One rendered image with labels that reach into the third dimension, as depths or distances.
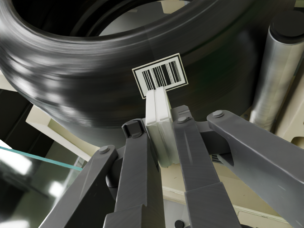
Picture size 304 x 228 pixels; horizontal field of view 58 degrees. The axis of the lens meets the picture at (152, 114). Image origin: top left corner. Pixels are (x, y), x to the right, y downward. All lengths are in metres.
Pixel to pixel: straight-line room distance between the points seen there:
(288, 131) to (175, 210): 0.60
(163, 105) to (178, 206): 0.85
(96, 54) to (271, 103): 0.28
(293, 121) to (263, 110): 0.05
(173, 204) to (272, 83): 0.69
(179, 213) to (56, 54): 0.75
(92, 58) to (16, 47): 0.13
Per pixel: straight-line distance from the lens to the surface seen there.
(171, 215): 1.01
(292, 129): 0.50
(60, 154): 11.72
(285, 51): 0.36
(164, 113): 0.16
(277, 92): 0.44
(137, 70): 0.34
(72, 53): 0.38
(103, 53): 0.36
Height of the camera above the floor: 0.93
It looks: 19 degrees up
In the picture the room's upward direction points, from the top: 80 degrees counter-clockwise
